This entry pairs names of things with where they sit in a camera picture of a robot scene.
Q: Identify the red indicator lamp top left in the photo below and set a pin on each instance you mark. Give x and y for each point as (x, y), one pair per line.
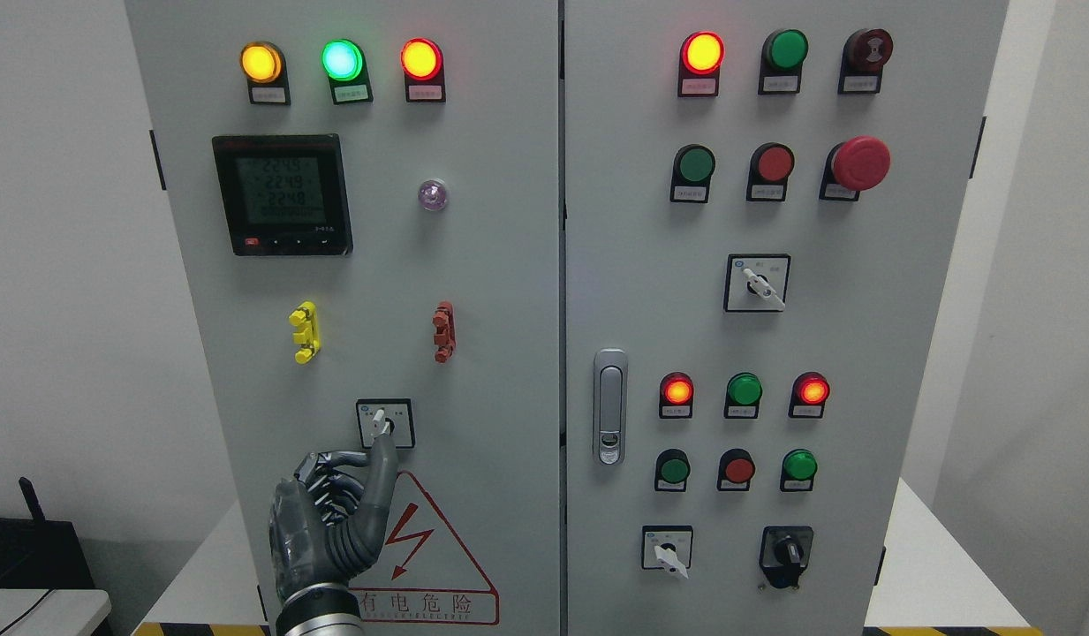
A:
(423, 66)

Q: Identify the white side table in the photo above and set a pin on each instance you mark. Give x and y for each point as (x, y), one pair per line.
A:
(61, 612)

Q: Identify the red-brown terminal clip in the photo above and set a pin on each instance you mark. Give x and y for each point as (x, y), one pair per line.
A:
(444, 331)

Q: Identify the red lit lamp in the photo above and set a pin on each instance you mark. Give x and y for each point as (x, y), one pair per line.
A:
(808, 396)
(676, 396)

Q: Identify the green indicator lamp right door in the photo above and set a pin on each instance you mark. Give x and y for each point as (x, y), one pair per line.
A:
(781, 62)

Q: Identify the white rotary selector switch middle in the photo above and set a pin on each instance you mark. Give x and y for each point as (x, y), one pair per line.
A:
(756, 283)

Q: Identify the white rotary selector switch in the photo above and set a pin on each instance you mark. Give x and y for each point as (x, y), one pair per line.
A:
(756, 283)
(667, 548)

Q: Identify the red push button lower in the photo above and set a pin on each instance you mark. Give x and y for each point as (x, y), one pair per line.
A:
(735, 471)

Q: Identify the black device with antenna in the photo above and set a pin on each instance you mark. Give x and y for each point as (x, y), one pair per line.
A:
(38, 553)

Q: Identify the yellow indicator lamp top left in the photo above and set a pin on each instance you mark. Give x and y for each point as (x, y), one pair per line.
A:
(264, 67)

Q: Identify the dark red buzzer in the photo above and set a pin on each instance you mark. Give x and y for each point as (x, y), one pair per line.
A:
(863, 58)

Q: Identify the green lamp lower middle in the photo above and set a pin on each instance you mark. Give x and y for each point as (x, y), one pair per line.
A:
(743, 395)

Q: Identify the red emergency stop button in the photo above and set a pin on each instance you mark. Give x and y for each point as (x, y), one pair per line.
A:
(853, 167)

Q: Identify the green indicator lamp top left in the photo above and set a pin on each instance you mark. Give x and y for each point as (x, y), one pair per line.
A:
(344, 63)

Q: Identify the grey electrical cabinet door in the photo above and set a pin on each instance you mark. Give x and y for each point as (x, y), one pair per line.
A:
(648, 276)
(486, 422)

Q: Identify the red indicator lamp right door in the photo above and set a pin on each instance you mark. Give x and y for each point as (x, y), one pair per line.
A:
(701, 57)

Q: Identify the red push button upper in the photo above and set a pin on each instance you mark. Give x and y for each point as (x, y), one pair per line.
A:
(769, 170)

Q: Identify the green push button lower left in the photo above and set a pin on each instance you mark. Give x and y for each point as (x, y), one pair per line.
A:
(671, 471)

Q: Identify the grey electrical cabinet left door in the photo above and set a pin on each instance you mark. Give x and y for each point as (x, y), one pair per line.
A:
(486, 422)

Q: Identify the green push button lower right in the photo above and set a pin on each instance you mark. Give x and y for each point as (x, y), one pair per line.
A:
(798, 471)

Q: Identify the green push button upper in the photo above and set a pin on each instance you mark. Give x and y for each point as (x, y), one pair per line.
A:
(690, 177)

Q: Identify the black rotary selector switch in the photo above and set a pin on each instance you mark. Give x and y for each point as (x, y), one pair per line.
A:
(785, 554)

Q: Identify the red push button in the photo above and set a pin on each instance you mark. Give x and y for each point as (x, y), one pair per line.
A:
(735, 471)
(769, 170)

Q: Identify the grey electrical cabinet right door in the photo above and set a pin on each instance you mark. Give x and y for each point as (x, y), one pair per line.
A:
(648, 276)

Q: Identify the red lit lamp lower left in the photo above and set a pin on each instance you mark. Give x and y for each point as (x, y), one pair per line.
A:
(676, 396)

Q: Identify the small clear light bulb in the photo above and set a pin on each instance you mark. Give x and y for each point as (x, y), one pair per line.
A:
(433, 195)

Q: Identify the silver black robot forearm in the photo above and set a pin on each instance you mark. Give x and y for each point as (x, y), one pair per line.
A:
(323, 609)

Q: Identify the white rotary light switch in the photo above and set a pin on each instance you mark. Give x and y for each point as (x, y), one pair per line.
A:
(375, 413)

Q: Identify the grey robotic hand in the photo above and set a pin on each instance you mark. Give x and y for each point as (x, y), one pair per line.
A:
(328, 523)

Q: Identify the red lit lamp lower right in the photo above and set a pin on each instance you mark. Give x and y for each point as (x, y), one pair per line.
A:
(808, 396)

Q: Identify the red electrical hazard warning sticker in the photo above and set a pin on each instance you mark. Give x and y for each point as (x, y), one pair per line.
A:
(425, 574)

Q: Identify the green push button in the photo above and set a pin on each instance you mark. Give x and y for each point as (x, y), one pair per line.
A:
(671, 471)
(690, 177)
(798, 471)

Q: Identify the silver door lock handle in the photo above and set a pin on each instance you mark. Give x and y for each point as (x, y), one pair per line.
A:
(609, 405)

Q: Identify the black digital power meter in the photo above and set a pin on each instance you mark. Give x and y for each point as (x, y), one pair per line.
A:
(284, 194)

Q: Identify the white rotary selector switch bottom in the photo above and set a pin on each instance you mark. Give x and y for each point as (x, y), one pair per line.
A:
(667, 548)

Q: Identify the yellow terminal clip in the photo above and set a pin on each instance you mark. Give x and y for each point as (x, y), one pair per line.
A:
(303, 319)

